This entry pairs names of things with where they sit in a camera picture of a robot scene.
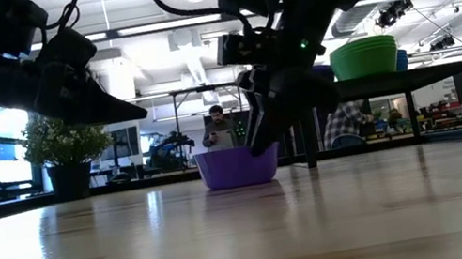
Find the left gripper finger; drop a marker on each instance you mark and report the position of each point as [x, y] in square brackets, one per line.
[95, 117]
[100, 104]

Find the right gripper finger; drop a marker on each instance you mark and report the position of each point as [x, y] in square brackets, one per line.
[255, 139]
[272, 122]

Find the purple plastic mini bowl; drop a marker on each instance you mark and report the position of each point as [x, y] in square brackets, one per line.
[233, 169]
[326, 74]

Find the blue plastic mini bowl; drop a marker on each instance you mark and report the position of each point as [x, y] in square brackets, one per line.
[402, 63]

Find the person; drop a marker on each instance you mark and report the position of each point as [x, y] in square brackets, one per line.
[344, 121]
[220, 133]

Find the small potted green plant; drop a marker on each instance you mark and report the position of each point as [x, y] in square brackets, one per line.
[71, 181]

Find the black folding table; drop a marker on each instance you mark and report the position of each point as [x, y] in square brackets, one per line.
[204, 88]

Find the dark blue machine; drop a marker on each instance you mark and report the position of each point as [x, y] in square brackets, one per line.
[173, 151]

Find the black perforated metal shelf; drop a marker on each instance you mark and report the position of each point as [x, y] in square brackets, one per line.
[394, 81]

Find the long ceiling light strip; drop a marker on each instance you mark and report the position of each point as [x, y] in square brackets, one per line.
[169, 24]

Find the black ceiling spotlight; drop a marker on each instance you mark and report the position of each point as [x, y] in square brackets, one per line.
[442, 43]
[392, 14]

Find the cluttered workbench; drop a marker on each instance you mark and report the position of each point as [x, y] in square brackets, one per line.
[443, 116]

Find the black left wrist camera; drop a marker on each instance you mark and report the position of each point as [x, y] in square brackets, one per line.
[10, 25]

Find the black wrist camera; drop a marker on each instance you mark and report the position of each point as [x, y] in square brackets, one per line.
[246, 50]
[10, 25]

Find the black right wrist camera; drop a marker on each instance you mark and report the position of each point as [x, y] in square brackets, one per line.
[246, 50]

